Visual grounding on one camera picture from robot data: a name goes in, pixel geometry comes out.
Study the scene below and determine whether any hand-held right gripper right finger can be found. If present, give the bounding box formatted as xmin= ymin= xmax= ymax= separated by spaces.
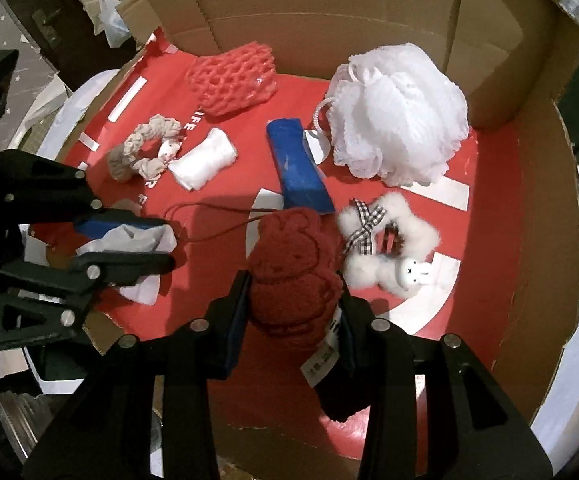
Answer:
xmin=336 ymin=271 xmax=553 ymax=480

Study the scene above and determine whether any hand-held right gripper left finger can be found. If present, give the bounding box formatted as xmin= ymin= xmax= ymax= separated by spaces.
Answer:
xmin=27 ymin=270 xmax=251 ymax=480

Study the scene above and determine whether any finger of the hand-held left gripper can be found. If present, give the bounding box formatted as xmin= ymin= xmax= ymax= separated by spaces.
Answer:
xmin=0 ymin=252 xmax=174 ymax=347
xmin=0 ymin=151 xmax=166 ymax=235

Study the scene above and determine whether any white cloth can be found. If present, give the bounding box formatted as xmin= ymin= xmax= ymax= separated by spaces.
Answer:
xmin=74 ymin=224 xmax=178 ymax=307

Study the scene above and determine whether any beige knitted scrunchie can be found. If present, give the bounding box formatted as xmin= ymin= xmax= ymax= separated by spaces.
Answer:
xmin=107 ymin=114 xmax=184 ymax=183

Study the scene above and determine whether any white fluffy bunny hair clip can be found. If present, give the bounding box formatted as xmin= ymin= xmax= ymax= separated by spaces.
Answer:
xmin=337 ymin=192 xmax=443 ymax=302

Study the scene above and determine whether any red plush bunny pouch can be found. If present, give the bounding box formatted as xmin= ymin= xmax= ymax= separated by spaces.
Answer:
xmin=164 ymin=202 xmax=371 ymax=423

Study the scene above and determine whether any white plastic packet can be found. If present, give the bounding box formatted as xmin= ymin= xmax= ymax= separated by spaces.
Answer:
xmin=170 ymin=127 xmax=237 ymax=192

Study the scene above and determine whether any cardboard box with red lining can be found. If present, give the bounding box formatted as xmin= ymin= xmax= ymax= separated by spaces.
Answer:
xmin=34 ymin=0 xmax=579 ymax=463

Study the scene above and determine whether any red foam net sleeve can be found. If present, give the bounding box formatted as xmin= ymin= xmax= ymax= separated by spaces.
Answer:
xmin=186 ymin=42 xmax=278 ymax=121

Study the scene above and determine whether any blue sponge block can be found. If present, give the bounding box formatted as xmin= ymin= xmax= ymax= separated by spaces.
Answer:
xmin=266 ymin=117 xmax=336 ymax=216

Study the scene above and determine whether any white mesh bath pouf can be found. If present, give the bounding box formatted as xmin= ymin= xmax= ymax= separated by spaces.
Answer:
xmin=314 ymin=42 xmax=470 ymax=187

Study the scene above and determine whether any translucent plastic bag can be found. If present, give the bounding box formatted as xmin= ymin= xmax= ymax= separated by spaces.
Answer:
xmin=92 ymin=0 xmax=135 ymax=48

